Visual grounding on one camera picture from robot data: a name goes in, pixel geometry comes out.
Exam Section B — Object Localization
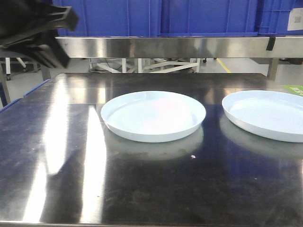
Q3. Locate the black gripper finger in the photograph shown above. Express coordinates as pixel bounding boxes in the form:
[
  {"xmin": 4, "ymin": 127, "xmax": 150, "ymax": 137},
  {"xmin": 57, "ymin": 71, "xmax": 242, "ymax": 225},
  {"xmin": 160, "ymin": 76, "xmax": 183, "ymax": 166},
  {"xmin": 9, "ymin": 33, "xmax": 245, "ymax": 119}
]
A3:
[
  {"xmin": 21, "ymin": 33, "xmax": 70, "ymax": 69},
  {"xmin": 46, "ymin": 6, "xmax": 79, "ymax": 31}
]

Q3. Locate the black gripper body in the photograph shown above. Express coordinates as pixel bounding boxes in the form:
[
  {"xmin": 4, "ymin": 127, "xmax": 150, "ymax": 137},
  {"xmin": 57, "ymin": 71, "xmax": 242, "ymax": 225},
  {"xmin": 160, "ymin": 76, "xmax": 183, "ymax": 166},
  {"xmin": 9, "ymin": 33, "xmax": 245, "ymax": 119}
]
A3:
[{"xmin": 0, "ymin": 0, "xmax": 51, "ymax": 47}]

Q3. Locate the light blue plate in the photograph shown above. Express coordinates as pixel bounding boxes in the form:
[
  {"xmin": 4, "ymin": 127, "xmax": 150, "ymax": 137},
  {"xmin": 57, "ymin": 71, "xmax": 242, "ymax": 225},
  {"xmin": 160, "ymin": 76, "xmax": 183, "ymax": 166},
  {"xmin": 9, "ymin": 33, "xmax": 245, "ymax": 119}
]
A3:
[
  {"xmin": 222, "ymin": 90, "xmax": 303, "ymax": 143},
  {"xmin": 100, "ymin": 91, "xmax": 206, "ymax": 143}
]

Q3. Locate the large blue crate left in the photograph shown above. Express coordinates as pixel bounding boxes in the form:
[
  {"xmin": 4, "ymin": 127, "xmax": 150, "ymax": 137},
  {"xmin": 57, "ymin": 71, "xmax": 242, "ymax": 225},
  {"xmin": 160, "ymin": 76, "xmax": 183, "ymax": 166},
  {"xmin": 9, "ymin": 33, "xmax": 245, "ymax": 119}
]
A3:
[{"xmin": 53, "ymin": 0, "xmax": 161, "ymax": 37}]

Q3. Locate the large blue crate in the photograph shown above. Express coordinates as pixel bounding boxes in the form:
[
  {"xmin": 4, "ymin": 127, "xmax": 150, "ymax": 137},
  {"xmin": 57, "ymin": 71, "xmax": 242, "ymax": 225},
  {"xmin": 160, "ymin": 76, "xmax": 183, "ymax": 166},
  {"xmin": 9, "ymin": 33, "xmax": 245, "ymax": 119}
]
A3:
[
  {"xmin": 53, "ymin": 0, "xmax": 161, "ymax": 37},
  {"xmin": 160, "ymin": 0, "xmax": 258, "ymax": 37}
]

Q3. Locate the large blue crate middle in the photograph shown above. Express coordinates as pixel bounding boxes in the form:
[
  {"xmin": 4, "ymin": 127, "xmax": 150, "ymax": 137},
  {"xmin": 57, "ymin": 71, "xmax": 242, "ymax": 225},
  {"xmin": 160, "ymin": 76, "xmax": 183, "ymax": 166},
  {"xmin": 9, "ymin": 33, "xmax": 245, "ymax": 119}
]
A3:
[{"xmin": 160, "ymin": 0, "xmax": 258, "ymax": 37}]

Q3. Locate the blue crate with label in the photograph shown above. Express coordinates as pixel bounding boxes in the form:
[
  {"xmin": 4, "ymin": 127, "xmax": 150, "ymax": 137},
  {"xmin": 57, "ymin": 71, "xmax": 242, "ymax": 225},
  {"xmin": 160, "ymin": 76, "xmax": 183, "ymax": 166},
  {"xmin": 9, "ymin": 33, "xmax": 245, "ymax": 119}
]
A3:
[{"xmin": 255, "ymin": 0, "xmax": 303, "ymax": 36}]

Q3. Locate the white shipping label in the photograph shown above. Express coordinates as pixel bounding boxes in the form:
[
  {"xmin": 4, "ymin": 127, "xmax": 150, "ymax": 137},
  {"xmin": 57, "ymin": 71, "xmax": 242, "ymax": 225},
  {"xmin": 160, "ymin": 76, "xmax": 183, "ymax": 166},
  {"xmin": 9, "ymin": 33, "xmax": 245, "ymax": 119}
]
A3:
[{"xmin": 287, "ymin": 8, "xmax": 303, "ymax": 31}]

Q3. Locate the green floor sign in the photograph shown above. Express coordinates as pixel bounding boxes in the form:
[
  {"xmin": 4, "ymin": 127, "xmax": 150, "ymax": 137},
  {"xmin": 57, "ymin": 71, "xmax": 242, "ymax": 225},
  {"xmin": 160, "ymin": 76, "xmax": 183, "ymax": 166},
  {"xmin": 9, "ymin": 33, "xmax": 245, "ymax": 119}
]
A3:
[{"xmin": 282, "ymin": 85, "xmax": 303, "ymax": 97}]

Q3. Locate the white metal frame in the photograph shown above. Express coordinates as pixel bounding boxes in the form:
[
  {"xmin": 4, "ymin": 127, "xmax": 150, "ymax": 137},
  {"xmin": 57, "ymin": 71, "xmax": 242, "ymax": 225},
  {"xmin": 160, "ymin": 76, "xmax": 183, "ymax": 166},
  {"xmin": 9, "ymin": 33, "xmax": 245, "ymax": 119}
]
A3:
[{"xmin": 89, "ymin": 58, "xmax": 207, "ymax": 73}]

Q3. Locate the black strap on shelf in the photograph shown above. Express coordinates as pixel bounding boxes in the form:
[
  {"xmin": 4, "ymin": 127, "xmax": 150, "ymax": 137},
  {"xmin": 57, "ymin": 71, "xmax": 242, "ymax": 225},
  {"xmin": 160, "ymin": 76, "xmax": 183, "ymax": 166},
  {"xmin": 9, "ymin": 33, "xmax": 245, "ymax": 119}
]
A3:
[{"xmin": 265, "ymin": 35, "xmax": 276, "ymax": 51}]

